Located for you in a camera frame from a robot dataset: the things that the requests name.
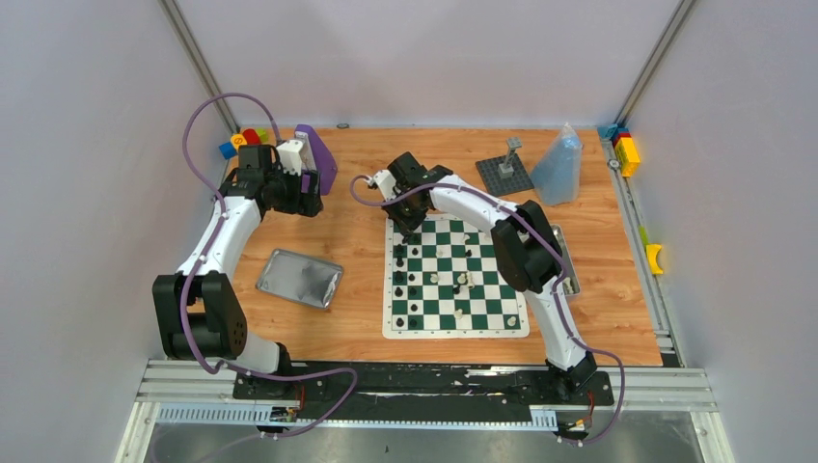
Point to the dark grey lego baseplate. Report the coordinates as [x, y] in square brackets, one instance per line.
[497, 183]

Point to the grey lego tower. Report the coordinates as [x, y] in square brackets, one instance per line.
[505, 167]

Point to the yellow curved block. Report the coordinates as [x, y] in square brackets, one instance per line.
[652, 252]

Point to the green white chess board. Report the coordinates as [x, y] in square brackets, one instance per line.
[442, 282]

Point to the green wooden block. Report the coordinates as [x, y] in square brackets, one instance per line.
[262, 134]

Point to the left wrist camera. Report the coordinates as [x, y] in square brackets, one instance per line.
[290, 158]

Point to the blue wooden block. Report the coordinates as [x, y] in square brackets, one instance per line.
[227, 150]

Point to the silver tin lid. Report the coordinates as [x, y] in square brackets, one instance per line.
[300, 278]

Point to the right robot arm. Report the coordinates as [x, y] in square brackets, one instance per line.
[527, 253]

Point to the red wooden cylinder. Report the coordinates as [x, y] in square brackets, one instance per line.
[251, 136]

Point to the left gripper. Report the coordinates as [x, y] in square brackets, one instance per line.
[307, 195]

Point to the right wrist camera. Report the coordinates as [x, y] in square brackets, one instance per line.
[385, 182]

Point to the colourful lego brick stack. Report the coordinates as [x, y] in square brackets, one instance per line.
[624, 147]

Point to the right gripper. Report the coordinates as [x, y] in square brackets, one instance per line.
[407, 226]

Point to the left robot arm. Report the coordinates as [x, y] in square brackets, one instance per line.
[198, 314]

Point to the blue plastic bag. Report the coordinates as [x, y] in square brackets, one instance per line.
[556, 175]

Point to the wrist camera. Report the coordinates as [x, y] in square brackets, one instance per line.
[385, 182]
[290, 158]

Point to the purple metronome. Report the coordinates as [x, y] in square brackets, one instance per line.
[322, 158]

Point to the yellow wooden cylinder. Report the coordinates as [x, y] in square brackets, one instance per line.
[237, 141]

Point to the silver metal tin box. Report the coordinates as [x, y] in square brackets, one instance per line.
[571, 284]

